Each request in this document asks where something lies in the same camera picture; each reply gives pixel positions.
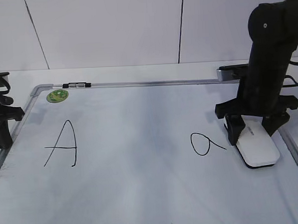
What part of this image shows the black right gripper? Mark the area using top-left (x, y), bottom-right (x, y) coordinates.
top-left (215, 81), bottom-right (298, 145)

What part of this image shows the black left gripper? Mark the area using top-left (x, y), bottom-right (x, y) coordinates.
top-left (0, 103), bottom-right (24, 149)

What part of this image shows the white whiteboard eraser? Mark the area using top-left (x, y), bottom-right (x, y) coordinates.
top-left (233, 116), bottom-right (280, 169)

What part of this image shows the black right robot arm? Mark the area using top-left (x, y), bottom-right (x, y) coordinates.
top-left (215, 0), bottom-right (298, 145)

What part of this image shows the round green magnet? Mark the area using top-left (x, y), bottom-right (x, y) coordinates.
top-left (46, 89), bottom-right (69, 104)

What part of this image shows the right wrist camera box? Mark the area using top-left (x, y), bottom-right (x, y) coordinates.
top-left (216, 64), bottom-right (249, 82)

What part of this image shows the white magnetic whiteboard grey frame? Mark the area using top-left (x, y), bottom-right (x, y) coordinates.
top-left (0, 82), bottom-right (298, 224)

